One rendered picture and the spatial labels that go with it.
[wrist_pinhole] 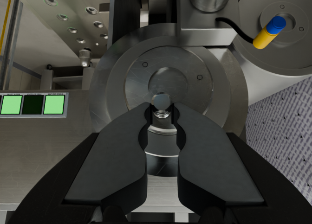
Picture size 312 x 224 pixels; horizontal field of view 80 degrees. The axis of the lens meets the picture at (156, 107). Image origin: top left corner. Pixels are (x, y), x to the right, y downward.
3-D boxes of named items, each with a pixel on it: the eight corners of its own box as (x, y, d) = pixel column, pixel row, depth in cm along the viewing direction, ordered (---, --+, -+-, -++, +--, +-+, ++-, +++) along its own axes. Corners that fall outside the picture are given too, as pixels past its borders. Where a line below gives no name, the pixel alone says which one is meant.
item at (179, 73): (222, 54, 16) (204, 142, 14) (215, 65, 18) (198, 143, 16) (136, 36, 16) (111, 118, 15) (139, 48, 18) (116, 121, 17)
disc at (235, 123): (239, 19, 19) (259, 176, 16) (237, 22, 19) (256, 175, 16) (92, 24, 19) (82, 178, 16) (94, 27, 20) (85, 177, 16)
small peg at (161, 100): (175, 94, 12) (169, 114, 12) (172, 104, 15) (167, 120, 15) (154, 89, 12) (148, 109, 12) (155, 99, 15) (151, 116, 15)
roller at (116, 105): (225, 33, 18) (238, 156, 16) (188, 99, 43) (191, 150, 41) (107, 37, 18) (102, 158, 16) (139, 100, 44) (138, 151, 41)
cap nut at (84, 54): (89, 49, 53) (88, 64, 52) (94, 55, 56) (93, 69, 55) (76, 49, 53) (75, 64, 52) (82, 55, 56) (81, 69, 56)
